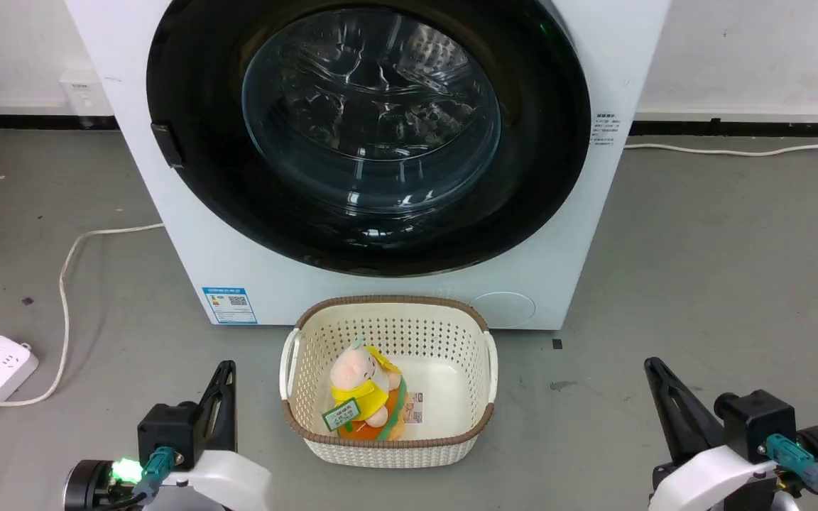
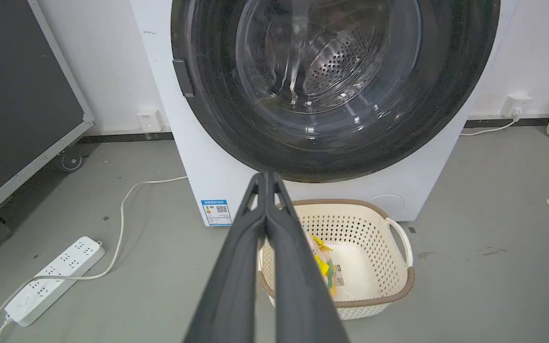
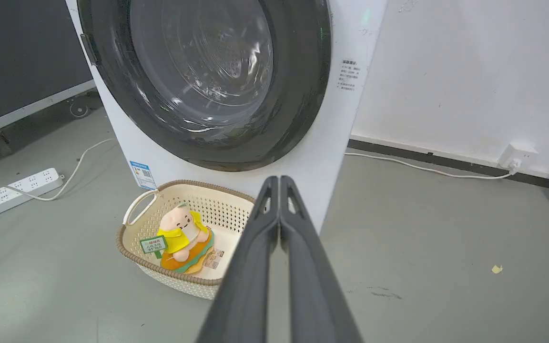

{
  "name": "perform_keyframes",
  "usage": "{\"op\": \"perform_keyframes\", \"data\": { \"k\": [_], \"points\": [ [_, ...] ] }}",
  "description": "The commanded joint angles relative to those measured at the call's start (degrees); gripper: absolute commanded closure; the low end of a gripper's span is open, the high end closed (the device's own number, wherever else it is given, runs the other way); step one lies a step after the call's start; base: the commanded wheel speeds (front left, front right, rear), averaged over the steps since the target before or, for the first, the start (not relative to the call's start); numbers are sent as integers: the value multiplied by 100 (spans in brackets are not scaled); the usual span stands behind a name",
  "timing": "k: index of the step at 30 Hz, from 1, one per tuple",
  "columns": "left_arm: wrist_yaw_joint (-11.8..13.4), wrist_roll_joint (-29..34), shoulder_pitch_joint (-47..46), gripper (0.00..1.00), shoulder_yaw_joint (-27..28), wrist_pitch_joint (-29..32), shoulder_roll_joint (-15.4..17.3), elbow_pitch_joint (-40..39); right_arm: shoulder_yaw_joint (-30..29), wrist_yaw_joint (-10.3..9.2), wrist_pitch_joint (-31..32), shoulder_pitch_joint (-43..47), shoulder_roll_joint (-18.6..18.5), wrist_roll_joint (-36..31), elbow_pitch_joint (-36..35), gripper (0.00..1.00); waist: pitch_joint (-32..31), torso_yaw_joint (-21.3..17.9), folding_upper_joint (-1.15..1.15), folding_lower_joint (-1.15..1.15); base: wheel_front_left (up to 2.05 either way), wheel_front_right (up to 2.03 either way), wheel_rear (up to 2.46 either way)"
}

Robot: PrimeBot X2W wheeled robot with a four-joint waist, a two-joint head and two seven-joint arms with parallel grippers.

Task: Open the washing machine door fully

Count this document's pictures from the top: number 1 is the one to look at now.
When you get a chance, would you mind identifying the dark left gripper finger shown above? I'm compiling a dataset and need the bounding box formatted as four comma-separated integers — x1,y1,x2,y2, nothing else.
198,363,227,456
213,360,238,455

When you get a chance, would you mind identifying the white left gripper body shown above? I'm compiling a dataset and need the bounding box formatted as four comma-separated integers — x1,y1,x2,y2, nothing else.
160,449,272,511

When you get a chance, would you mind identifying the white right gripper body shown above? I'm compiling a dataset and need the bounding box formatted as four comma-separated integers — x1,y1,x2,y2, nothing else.
649,445,782,511

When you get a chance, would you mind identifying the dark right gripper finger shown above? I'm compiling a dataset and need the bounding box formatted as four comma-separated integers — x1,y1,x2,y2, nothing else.
654,362,728,458
644,357,697,466

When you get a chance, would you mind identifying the white front-load washing machine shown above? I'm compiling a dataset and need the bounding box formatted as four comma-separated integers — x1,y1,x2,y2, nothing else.
63,0,672,331

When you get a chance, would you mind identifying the black round glass washer door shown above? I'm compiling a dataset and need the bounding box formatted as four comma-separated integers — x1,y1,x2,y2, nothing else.
146,0,592,278

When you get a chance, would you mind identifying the blue energy label sticker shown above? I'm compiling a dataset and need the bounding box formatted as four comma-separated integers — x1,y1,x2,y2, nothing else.
202,287,258,325

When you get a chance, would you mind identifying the green white hang tag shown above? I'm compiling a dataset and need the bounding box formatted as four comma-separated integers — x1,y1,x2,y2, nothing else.
322,398,361,434

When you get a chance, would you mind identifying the plush doll with yellow outfit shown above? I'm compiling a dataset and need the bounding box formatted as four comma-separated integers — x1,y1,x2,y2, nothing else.
322,339,408,441

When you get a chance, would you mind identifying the cream perforated laundry basket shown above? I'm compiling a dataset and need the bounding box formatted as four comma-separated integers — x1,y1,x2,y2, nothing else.
279,295,499,469

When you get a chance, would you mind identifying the grey text label sticker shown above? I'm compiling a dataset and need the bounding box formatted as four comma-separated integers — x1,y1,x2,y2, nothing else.
591,111,623,147

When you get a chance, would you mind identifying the left teal connector black cable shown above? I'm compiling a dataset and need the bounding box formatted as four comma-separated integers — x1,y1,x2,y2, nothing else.
107,445,177,511

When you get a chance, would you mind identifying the teal connector black cable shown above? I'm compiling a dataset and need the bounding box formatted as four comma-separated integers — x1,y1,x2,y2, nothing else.
107,445,177,511
765,434,818,511

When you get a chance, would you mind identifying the right teal connector black cable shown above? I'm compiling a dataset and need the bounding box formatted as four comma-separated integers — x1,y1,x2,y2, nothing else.
765,434,818,511

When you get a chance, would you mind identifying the white power strip cable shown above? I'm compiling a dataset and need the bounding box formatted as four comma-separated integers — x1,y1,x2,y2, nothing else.
0,223,165,408

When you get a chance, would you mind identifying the white cable along wall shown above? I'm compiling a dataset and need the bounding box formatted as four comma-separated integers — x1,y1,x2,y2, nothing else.
624,128,818,158

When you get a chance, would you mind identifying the white wall socket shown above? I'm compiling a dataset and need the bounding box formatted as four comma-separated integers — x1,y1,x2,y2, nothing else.
60,68,114,116

